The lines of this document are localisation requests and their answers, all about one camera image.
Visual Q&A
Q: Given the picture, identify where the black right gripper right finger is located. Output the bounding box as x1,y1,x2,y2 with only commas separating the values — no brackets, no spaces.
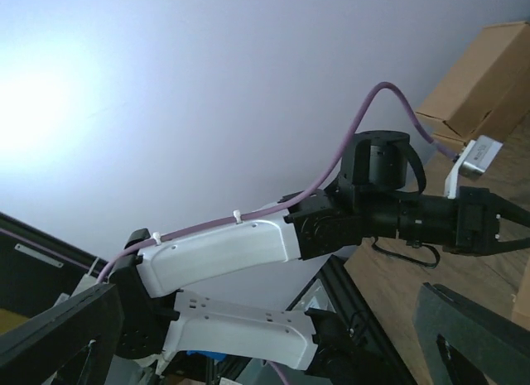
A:
413,283,529,384

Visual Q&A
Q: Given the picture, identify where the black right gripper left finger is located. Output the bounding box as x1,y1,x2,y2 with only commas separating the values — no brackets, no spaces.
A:
1,284,123,384

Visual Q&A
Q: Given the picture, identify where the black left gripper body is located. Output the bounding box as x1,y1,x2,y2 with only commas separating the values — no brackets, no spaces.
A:
442,186,499,256

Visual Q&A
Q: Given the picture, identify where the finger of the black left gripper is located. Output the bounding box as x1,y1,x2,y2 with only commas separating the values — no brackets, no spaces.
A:
495,195,530,228
494,234,530,253

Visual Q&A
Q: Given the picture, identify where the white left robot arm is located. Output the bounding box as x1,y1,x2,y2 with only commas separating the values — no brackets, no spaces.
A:
108,131,529,379

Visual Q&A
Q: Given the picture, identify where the tall folded cardboard box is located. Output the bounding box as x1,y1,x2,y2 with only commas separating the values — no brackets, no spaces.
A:
416,21,529,152

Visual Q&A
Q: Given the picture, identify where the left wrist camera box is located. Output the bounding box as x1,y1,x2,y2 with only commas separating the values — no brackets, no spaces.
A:
444,135,503,200

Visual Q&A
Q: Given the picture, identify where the black aluminium frame rail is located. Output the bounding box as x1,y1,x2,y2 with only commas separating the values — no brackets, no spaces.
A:
288,256,417,384

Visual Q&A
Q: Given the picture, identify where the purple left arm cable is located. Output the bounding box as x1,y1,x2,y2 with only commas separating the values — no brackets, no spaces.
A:
97,81,456,283

